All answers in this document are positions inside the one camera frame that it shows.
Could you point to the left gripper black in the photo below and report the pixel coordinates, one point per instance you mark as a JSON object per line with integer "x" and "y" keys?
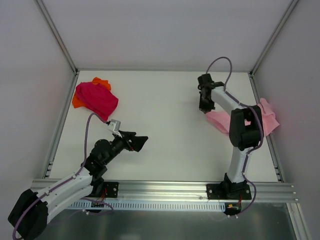
{"x": 129, "y": 140}

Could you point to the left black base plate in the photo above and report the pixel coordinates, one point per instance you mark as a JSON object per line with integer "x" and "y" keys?
{"x": 107, "y": 189}

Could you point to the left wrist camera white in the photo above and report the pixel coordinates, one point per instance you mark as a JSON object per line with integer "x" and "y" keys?
{"x": 114, "y": 127}

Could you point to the light pink t shirt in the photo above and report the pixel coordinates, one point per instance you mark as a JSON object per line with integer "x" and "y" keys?
{"x": 221, "y": 119}

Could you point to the right aluminium frame post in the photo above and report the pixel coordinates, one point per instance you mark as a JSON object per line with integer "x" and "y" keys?
{"x": 275, "y": 33}

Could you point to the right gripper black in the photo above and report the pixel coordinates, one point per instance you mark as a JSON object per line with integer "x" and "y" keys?
{"x": 206, "y": 92}

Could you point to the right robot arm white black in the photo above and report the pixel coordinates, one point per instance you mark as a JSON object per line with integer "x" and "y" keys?
{"x": 245, "y": 134}

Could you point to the white slotted cable duct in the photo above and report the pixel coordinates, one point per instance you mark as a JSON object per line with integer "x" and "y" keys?
{"x": 139, "y": 205}

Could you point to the magenta folded t shirt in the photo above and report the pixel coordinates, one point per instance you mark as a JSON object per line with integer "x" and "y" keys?
{"x": 97, "y": 98}

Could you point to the aluminium frame post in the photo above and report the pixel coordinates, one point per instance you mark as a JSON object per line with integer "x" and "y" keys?
{"x": 275, "y": 33}
{"x": 56, "y": 35}

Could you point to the left aluminium frame post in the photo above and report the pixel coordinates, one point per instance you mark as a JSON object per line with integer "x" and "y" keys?
{"x": 56, "y": 35}

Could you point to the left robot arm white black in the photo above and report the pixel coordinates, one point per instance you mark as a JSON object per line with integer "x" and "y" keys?
{"x": 35, "y": 209}

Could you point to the aluminium mounting rail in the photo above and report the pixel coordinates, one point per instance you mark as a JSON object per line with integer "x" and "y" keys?
{"x": 195, "y": 191}

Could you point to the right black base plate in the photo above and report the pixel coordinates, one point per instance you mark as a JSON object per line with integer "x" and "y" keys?
{"x": 216, "y": 191}

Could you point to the orange folded t shirt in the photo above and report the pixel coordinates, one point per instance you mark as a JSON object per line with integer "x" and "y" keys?
{"x": 77, "y": 103}

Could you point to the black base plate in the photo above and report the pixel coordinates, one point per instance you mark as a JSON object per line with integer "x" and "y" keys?
{"x": 216, "y": 191}
{"x": 107, "y": 189}

